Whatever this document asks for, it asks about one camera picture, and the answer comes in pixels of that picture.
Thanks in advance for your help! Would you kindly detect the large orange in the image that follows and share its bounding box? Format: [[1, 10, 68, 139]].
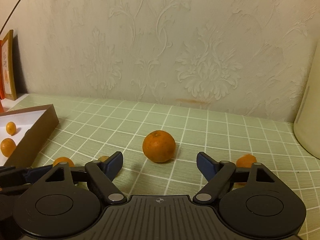
[[142, 130, 176, 163]]

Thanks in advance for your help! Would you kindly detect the red paper envelope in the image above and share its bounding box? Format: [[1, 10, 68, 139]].
[[0, 64, 5, 113]]

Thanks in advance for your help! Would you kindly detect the carrot piece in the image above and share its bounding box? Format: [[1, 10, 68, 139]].
[[236, 154, 257, 168]]

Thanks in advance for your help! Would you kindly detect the small orange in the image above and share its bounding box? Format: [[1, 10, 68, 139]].
[[53, 157, 75, 167]]

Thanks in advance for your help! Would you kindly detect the wooden framed calligraphy picture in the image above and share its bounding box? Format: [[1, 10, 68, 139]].
[[1, 30, 17, 101]]

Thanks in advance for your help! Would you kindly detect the brown shallow cardboard box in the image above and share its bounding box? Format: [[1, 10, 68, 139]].
[[1, 104, 59, 168]]

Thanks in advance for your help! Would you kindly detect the brown yellow round cake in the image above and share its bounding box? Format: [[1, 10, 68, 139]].
[[98, 155, 109, 162]]

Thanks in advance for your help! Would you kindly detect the cream thermos jug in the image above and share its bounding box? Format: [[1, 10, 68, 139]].
[[293, 52, 319, 158]]

